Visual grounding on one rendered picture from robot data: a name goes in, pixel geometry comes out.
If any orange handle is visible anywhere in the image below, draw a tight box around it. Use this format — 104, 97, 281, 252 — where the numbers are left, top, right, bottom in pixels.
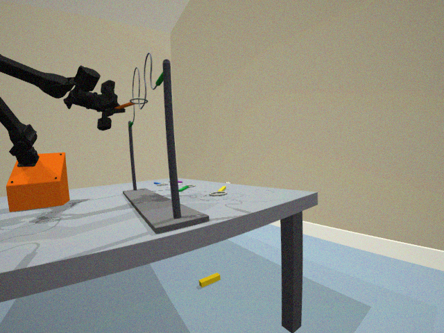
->
115, 98, 144, 109

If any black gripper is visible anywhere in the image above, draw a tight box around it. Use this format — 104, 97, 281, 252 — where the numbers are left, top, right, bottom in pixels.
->
86, 80, 126, 130

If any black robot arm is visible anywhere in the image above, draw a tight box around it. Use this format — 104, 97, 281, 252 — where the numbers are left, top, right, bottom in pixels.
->
0, 54, 118, 167

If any yellow rectangular block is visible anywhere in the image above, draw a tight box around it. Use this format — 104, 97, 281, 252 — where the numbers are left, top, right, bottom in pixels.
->
198, 273, 221, 287

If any white ring with yellow handle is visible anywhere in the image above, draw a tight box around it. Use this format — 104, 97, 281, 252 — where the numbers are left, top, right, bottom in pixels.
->
209, 186, 227, 196

